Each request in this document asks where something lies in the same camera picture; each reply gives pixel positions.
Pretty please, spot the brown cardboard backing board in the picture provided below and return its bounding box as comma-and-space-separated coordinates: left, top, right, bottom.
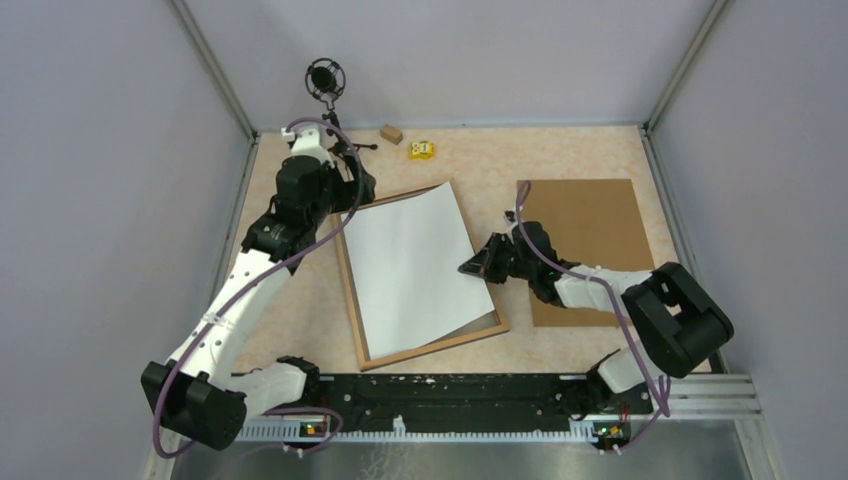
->
516, 178, 657, 329

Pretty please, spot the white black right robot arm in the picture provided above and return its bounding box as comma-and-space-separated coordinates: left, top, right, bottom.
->
458, 221, 735, 412

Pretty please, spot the black microphone on tripod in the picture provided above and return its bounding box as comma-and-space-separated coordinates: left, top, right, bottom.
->
304, 57, 379, 160

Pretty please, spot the yellow toy car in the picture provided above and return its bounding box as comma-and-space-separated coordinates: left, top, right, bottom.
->
407, 140, 435, 160

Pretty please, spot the wooden picture frame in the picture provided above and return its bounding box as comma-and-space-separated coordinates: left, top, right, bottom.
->
329, 177, 511, 373

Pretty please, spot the small wooden block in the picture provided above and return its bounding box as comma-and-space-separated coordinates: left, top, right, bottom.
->
379, 124, 404, 145

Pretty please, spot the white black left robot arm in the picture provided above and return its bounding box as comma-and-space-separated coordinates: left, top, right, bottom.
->
141, 117, 375, 459

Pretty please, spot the beach landscape photo print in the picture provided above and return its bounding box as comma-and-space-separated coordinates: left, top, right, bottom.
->
341, 182, 497, 361

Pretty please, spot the aluminium frame rail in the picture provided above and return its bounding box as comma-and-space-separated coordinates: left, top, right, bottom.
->
160, 358, 782, 479

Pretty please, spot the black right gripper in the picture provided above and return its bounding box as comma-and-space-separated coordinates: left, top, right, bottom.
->
459, 232, 536, 284

